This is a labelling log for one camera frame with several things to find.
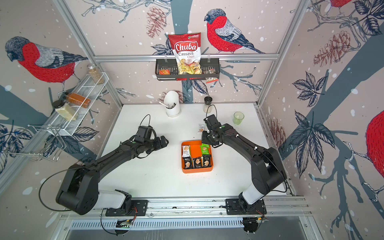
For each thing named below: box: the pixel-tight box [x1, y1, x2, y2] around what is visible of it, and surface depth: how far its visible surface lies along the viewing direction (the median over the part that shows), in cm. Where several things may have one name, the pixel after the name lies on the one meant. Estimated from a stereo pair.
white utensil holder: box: [159, 90, 181, 117], surface depth 110 cm
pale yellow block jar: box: [52, 100, 79, 121], surface depth 68 cm
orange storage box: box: [181, 140, 214, 174], surface depth 90 cm
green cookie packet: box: [200, 143, 210, 155], surface depth 94 cm
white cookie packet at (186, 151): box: [182, 145, 191, 158], surface depth 93 cm
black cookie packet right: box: [202, 154, 212, 167], surface depth 89 cm
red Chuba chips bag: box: [168, 32, 202, 75], surface depth 85 cm
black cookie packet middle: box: [192, 157, 202, 169], surface depth 88 cm
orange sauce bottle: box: [63, 92, 92, 109], surface depth 74 cm
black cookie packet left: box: [183, 156, 192, 170], surface depth 87 cm
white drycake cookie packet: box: [197, 124, 205, 135], surface depth 107 cm
